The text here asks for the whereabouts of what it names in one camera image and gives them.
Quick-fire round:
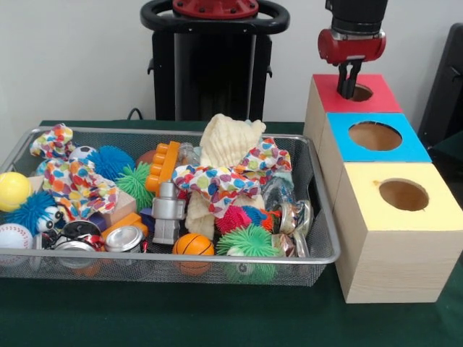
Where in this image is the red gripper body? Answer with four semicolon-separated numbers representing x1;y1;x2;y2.
318;27;387;67

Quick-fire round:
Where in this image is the black upright panel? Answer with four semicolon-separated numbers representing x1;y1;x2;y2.
415;23;463;145

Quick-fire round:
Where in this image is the orange toy basketball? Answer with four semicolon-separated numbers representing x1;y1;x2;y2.
172;233;215;276

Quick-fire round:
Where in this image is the wire mesh bin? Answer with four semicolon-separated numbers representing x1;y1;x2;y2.
0;126;341;287

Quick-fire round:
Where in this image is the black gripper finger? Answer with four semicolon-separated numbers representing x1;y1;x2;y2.
346;61;362;99
336;64;349;98

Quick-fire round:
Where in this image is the cream knitted cloth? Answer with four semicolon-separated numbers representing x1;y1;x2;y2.
184;113;267;236

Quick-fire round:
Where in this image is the green spiky rubber ball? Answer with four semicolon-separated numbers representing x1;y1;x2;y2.
216;223;281;258

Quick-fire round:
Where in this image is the yellow plastic ball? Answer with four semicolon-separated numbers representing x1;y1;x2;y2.
0;172;33;213

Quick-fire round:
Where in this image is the blue spiky rubber ball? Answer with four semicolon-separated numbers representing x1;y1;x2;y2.
88;145;137;181

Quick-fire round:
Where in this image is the white toy baseball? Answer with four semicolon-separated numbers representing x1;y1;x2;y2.
0;223;33;249

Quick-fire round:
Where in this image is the dark green side table cloth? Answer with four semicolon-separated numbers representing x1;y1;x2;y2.
432;133;463;171

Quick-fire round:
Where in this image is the wooden box with three holes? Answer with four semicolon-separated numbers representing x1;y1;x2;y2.
302;74;463;304

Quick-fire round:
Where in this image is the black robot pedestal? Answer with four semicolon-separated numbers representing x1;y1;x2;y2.
140;0;291;122

